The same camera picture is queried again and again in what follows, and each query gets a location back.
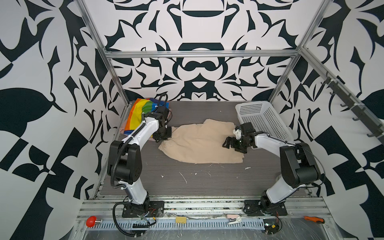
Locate beige shorts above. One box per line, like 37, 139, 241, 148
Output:
159, 119, 244, 164

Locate multicolour shorts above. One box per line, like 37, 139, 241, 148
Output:
123, 98, 165, 135

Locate white plastic basket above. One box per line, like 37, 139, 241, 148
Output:
235, 101, 293, 143

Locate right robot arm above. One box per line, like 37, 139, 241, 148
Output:
223, 132, 322, 211

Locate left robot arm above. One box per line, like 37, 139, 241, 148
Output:
107, 114, 172, 205

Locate pink white tape dispenser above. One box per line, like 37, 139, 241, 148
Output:
226, 214, 242, 225

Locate small green circuit board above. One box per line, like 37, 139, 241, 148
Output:
263, 219, 282, 236

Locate yellow tag clip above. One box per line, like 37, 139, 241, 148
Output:
175, 217, 187, 224

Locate red emergency stop button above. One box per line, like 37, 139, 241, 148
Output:
86, 216, 102, 228

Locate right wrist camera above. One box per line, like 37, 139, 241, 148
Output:
233, 123, 256, 140

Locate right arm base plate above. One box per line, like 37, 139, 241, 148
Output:
243, 199, 288, 217

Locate black corrugated cable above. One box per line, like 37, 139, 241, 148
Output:
112, 201, 157, 238

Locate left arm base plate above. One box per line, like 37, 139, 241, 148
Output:
122, 201, 165, 218

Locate white slotted cable duct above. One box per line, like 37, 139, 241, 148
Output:
95, 218, 266, 231

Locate orange handled tool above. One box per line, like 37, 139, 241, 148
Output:
304, 216, 325, 224

